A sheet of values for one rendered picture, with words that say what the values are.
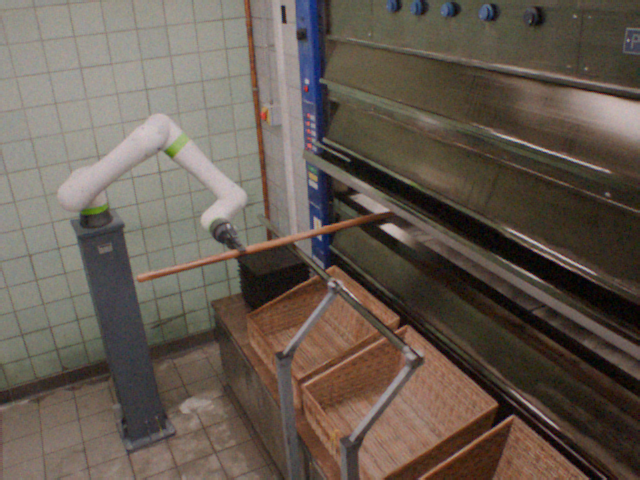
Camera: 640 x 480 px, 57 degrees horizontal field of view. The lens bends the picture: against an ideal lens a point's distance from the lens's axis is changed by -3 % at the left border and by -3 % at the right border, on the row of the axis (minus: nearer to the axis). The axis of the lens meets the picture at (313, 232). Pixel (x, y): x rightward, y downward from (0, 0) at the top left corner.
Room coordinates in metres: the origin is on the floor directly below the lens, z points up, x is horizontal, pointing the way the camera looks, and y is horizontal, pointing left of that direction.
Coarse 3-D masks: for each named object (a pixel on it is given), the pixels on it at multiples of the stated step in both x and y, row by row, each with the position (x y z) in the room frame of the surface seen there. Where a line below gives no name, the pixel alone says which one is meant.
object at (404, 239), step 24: (360, 216) 2.38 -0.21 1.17; (408, 240) 2.10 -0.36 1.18; (432, 264) 1.91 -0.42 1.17; (480, 288) 1.70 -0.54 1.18; (504, 312) 1.56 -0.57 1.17; (528, 312) 1.54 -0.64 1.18; (528, 336) 1.46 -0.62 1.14; (552, 336) 1.40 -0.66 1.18; (576, 360) 1.30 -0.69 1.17; (600, 360) 1.28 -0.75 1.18; (600, 384) 1.22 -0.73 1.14; (624, 384) 1.17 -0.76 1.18
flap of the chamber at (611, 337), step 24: (360, 168) 2.36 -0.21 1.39; (360, 192) 2.07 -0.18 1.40; (408, 192) 2.06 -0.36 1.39; (408, 216) 1.80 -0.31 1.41; (432, 216) 1.80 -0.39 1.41; (456, 216) 1.82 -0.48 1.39; (480, 240) 1.60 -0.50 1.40; (504, 240) 1.62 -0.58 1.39; (480, 264) 1.46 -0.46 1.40; (528, 264) 1.44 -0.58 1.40; (552, 264) 1.46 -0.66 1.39; (528, 288) 1.30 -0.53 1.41; (576, 288) 1.30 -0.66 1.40; (600, 288) 1.31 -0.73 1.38; (576, 312) 1.16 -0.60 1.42; (600, 312) 1.17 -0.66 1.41; (624, 312) 1.18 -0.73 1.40; (600, 336) 1.09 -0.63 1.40
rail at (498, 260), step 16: (320, 160) 2.39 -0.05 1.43; (352, 176) 2.14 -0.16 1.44; (384, 192) 1.95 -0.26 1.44; (400, 208) 1.84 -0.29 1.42; (432, 224) 1.68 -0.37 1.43; (464, 240) 1.54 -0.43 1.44; (496, 256) 1.43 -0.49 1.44; (512, 272) 1.36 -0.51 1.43; (544, 288) 1.26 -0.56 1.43; (576, 304) 1.17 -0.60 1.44; (608, 320) 1.09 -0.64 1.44; (624, 336) 1.04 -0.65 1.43
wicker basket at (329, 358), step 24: (360, 288) 2.33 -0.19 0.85; (264, 312) 2.39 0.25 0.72; (288, 312) 2.44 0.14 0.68; (312, 312) 2.49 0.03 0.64; (336, 312) 2.44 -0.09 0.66; (384, 312) 2.14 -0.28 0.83; (264, 336) 2.17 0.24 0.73; (288, 336) 2.37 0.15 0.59; (312, 336) 2.36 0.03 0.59; (336, 336) 2.35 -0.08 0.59; (360, 336) 2.24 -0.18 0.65; (264, 360) 2.19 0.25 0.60; (312, 360) 2.18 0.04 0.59; (336, 360) 1.93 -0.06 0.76; (360, 360) 1.98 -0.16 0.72
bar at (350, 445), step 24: (264, 216) 2.45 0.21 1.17; (312, 264) 1.97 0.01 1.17; (336, 288) 1.79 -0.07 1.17; (360, 312) 1.63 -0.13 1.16; (384, 336) 1.50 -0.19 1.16; (288, 360) 1.72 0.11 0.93; (408, 360) 1.37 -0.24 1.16; (288, 384) 1.71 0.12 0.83; (288, 408) 1.71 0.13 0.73; (384, 408) 1.33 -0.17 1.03; (288, 432) 1.71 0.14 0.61; (360, 432) 1.30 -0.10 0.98; (288, 456) 1.71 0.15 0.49
